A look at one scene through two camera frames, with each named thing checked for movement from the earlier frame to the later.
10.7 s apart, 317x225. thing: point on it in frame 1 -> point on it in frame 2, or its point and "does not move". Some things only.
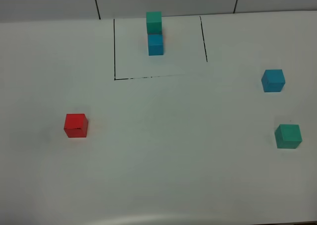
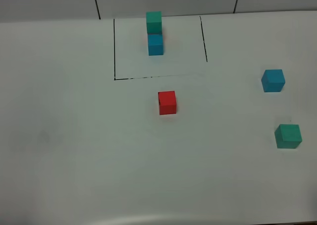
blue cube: (273, 80) does not move
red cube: (76, 125) -> (167, 103)
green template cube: (154, 23) does not move
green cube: (288, 136) does not move
